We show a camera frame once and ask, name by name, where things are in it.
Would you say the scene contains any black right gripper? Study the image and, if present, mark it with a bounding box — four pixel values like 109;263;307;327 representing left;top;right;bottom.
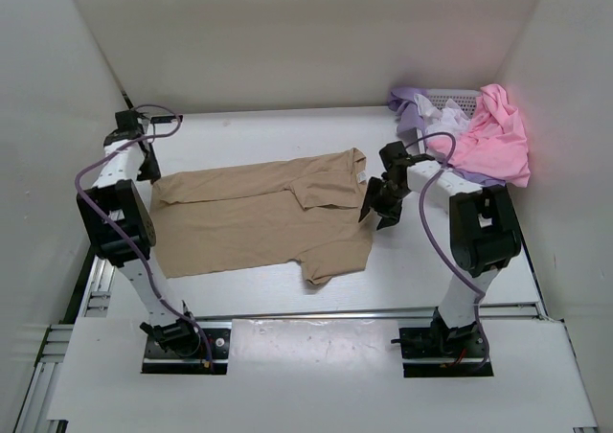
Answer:
358;176;409;230

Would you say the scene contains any beige t shirt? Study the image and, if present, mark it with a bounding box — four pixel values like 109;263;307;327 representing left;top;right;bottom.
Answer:
150;148;373;285

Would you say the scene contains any pink t shirt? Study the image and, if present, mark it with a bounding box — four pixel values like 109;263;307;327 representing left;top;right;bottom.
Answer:
426;84;531;188

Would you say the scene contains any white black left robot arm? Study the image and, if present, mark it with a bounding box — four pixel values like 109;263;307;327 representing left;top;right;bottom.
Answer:
75;124;203;358

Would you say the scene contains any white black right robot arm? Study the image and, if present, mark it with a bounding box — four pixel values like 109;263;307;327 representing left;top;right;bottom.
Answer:
359;154;521;356

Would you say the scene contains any lavender t shirt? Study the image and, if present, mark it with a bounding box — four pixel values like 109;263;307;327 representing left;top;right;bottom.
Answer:
387;86;507;190

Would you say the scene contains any white t shirt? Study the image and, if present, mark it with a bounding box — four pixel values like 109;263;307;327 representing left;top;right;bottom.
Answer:
414;94;470;139

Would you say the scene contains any white plastic laundry basket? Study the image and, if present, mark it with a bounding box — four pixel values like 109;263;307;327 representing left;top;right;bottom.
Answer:
417;88;511;190

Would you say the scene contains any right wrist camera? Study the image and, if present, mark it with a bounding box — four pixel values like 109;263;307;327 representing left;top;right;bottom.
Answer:
379;141;433;171

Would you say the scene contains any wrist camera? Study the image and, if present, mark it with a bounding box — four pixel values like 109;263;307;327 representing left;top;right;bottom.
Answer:
115;110;177;131
379;141;433;171

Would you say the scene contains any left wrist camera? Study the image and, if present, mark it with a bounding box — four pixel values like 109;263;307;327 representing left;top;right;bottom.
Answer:
115;110;177;131

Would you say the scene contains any aluminium frame rail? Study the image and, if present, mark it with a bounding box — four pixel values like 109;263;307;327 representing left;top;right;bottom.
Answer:
13;111;550;433

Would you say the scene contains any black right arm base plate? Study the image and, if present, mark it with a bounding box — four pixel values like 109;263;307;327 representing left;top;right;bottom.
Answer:
391;328;494;378

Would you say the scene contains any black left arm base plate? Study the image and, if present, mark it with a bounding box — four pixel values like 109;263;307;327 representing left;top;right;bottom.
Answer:
141;321;232;376

